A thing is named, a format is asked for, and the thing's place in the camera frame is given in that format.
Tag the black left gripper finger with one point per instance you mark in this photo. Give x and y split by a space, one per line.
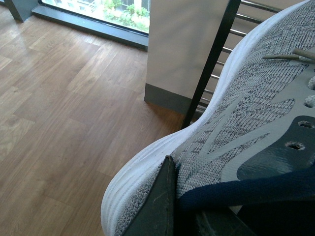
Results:
156 216

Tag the black metal shoe rack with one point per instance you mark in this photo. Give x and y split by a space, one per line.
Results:
202 96

